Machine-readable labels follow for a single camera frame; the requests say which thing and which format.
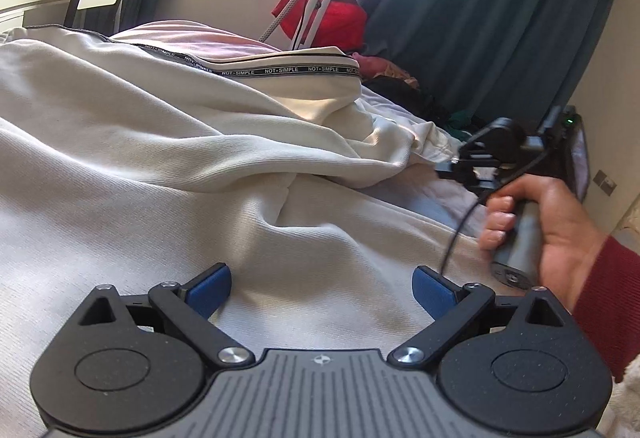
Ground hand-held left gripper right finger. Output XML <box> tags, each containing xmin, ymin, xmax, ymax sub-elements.
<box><xmin>390</xmin><ymin>265</ymin><xmax>571</xmax><ymax>367</ymax></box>

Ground white fluffy cloth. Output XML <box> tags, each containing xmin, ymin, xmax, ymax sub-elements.
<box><xmin>599</xmin><ymin>358</ymin><xmax>640</xmax><ymax>438</ymax></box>

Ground person's right forearm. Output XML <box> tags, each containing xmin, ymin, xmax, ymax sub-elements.
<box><xmin>570</xmin><ymin>235</ymin><xmax>640</xmax><ymax>384</ymax></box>

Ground person's right hand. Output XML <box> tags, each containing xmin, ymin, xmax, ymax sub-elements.
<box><xmin>477</xmin><ymin>175</ymin><xmax>609</xmax><ymax>314</ymax></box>

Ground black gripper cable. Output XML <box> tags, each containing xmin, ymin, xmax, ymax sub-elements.
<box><xmin>437</xmin><ymin>153</ymin><xmax>551</xmax><ymax>276</ymax></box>

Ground pile of clothes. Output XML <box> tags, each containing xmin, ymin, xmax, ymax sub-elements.
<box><xmin>350</xmin><ymin>50</ymin><xmax>487</xmax><ymax>140</ymax></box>

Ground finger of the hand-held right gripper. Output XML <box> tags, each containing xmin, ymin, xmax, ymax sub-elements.
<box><xmin>456</xmin><ymin>142</ymin><xmax>496</xmax><ymax>167</ymax></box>
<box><xmin>434</xmin><ymin>165</ymin><xmax>495</xmax><ymax>195</ymax></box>

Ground red bag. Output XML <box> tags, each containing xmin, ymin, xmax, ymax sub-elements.
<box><xmin>272</xmin><ymin>0</ymin><xmax>369</xmax><ymax>52</ymax></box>

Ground metal wall switch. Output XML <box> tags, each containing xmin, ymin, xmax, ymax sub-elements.
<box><xmin>592</xmin><ymin>170</ymin><xmax>619</xmax><ymax>197</ymax></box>

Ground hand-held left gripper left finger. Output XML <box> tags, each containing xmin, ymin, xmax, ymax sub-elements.
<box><xmin>80</xmin><ymin>263</ymin><xmax>256</xmax><ymax>367</ymax></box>

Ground blue curtain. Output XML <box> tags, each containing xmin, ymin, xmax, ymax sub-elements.
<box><xmin>354</xmin><ymin>0</ymin><xmax>622</xmax><ymax>144</ymax></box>

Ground cream pants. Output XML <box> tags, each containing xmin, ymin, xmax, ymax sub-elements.
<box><xmin>0</xmin><ymin>24</ymin><xmax>516</xmax><ymax>421</ymax></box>

